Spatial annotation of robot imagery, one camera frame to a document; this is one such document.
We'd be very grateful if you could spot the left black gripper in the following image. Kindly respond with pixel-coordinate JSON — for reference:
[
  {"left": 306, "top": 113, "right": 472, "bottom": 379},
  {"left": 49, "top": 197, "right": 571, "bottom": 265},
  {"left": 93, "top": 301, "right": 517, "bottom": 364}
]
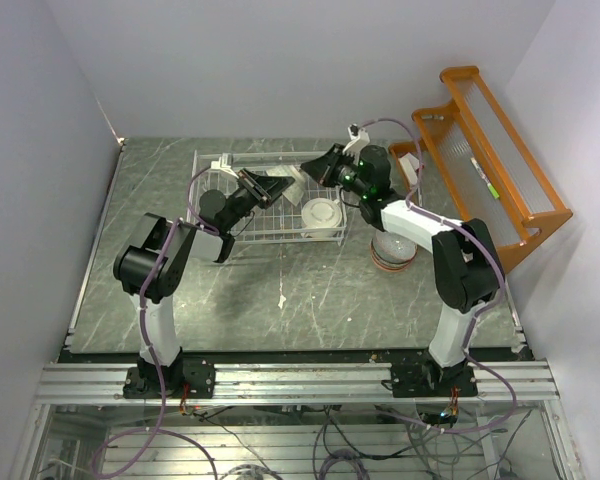
[{"left": 224, "top": 169, "right": 297, "bottom": 232}]

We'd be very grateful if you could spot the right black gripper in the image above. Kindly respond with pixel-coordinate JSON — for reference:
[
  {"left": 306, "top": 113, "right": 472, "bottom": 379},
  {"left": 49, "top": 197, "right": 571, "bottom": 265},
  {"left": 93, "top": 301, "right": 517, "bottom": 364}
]
[{"left": 301, "top": 144, "right": 369, "bottom": 199}]

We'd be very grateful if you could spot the green patterned bowl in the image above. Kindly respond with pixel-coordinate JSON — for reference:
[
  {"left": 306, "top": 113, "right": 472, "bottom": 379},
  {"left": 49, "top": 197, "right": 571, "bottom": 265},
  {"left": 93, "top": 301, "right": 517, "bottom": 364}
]
[{"left": 281, "top": 165, "right": 306, "bottom": 206}]

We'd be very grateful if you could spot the white wire dish rack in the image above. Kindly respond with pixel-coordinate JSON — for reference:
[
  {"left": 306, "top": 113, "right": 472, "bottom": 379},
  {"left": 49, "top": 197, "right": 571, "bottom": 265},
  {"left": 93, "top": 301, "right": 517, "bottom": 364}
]
[{"left": 186, "top": 151, "right": 348, "bottom": 244}]

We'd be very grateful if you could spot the white handled bowl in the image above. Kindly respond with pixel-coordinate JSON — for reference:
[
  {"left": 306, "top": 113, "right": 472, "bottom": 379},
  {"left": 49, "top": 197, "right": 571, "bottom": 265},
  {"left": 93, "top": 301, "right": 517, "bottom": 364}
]
[{"left": 301, "top": 198, "right": 343, "bottom": 239}]

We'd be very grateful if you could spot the grey blue bowl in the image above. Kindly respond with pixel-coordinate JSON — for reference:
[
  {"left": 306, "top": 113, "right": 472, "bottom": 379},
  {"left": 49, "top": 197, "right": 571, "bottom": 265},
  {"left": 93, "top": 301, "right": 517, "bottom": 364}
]
[{"left": 371, "top": 231, "right": 417, "bottom": 263}]

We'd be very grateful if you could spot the beige patterned bowl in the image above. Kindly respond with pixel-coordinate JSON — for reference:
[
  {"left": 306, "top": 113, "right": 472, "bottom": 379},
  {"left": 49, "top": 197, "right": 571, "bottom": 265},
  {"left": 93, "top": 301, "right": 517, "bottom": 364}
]
[{"left": 371, "top": 256, "right": 413, "bottom": 273}]

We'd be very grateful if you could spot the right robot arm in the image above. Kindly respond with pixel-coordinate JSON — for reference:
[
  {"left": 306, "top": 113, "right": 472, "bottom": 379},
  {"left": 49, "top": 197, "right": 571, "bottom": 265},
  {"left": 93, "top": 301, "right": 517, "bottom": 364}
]
[{"left": 300, "top": 144, "right": 504, "bottom": 396}]

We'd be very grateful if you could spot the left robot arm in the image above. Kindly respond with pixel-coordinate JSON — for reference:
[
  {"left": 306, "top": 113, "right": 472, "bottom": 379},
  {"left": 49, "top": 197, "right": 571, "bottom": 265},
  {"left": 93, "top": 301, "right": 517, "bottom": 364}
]
[{"left": 113, "top": 169, "right": 295, "bottom": 399}]

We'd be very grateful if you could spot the orange wooden shelf rack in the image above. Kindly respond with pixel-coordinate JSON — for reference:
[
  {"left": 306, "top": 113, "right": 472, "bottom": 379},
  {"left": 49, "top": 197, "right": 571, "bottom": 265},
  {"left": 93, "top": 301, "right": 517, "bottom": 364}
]
[{"left": 389, "top": 66, "right": 572, "bottom": 272}]

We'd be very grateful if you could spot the white red small box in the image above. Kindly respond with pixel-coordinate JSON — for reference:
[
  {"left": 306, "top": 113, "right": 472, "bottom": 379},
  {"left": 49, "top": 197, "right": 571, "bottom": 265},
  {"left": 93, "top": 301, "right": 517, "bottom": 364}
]
[{"left": 398, "top": 153, "right": 420, "bottom": 187}]

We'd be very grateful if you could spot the marker pen on shelf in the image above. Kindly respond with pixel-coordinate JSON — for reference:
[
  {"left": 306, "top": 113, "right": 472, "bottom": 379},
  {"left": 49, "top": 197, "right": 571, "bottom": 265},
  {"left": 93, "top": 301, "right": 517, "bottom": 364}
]
[{"left": 470, "top": 157, "right": 500, "bottom": 200}]

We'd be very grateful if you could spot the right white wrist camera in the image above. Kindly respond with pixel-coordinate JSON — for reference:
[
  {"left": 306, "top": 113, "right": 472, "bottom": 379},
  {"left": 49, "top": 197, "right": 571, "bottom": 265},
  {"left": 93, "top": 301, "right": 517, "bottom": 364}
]
[{"left": 343, "top": 124, "right": 370, "bottom": 157}]

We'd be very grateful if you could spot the aluminium mounting rail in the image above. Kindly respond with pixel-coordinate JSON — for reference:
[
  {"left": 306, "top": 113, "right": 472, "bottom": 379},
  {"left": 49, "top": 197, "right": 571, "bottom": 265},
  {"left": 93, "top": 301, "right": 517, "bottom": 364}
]
[{"left": 34, "top": 361, "right": 559, "bottom": 407}]

